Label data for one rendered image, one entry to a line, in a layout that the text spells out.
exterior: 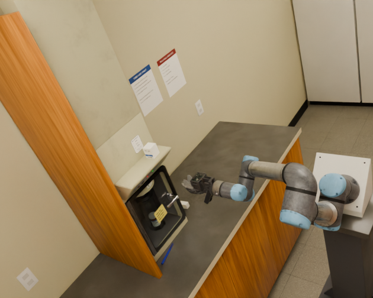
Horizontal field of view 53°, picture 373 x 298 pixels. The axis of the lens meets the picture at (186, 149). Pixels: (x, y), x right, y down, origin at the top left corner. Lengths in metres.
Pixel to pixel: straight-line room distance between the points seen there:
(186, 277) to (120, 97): 0.96
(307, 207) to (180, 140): 1.50
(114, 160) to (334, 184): 1.02
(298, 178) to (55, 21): 1.10
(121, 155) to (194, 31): 1.39
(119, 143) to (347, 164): 1.16
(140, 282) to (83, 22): 1.31
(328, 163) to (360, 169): 0.16
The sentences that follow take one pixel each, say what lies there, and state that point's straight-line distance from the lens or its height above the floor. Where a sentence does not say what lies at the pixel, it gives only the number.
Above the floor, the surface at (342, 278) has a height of 0.42.
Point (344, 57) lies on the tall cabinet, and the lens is 4.43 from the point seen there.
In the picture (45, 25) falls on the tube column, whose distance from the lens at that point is 1.56.
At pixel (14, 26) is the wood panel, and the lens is 1.43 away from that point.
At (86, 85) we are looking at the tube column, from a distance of 1.64.
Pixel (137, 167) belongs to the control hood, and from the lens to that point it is 1.82.
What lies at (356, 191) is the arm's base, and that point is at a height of 1.07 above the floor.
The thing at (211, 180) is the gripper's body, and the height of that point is 1.38.
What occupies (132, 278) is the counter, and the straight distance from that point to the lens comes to 2.13.
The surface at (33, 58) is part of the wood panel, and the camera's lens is 1.44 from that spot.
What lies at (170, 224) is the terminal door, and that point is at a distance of 2.12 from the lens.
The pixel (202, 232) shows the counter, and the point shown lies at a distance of 2.17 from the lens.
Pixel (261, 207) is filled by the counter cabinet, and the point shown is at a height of 0.77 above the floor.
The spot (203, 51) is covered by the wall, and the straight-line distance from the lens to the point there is 2.97.
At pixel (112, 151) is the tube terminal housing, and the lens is 1.75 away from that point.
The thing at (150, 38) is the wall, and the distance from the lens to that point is 2.53.
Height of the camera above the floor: 2.45
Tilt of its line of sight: 31 degrees down
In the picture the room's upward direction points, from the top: 21 degrees counter-clockwise
